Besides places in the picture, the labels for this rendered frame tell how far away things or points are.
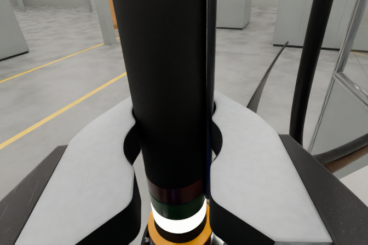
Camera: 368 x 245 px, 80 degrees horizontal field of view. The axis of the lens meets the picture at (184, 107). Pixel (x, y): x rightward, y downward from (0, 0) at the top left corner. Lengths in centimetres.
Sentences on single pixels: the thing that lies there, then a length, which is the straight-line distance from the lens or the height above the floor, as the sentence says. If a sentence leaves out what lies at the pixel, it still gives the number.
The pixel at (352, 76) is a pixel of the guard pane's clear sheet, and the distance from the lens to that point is 148.
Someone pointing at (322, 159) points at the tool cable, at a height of 139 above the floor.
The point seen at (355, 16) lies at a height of 131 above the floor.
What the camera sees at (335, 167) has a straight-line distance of 27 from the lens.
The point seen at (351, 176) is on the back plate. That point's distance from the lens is 56.
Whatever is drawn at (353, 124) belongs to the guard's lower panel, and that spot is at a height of 84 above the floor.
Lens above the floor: 154
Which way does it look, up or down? 31 degrees down
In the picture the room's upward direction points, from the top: 3 degrees counter-clockwise
